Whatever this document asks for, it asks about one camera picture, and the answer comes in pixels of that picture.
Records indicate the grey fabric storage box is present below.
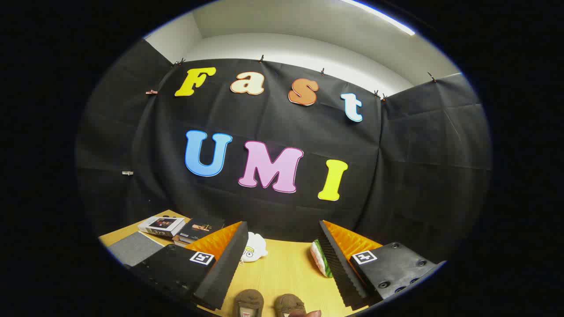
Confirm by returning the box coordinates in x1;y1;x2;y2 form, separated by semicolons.
107;231;164;268

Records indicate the dark blue cover book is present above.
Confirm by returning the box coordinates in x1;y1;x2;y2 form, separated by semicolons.
178;217;225;242

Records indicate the watermelon slice plush toy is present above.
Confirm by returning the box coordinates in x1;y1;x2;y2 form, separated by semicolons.
310;240;334;278

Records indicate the white portrait cover book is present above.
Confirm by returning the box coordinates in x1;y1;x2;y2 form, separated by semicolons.
137;215;186;237

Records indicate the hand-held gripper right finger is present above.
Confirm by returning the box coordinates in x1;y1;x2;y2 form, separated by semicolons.
318;220;446;311

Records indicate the brown fuzzy shoe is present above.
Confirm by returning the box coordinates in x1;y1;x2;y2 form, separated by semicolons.
274;294;306;317
234;289;264;317

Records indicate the white plush toy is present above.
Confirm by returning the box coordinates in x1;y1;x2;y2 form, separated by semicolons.
240;232;268;263

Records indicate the black backdrop cloth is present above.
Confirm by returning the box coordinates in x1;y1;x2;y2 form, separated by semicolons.
76;39;492;265

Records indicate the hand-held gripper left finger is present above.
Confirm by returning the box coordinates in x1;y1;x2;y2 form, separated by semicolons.
130;221;249;310

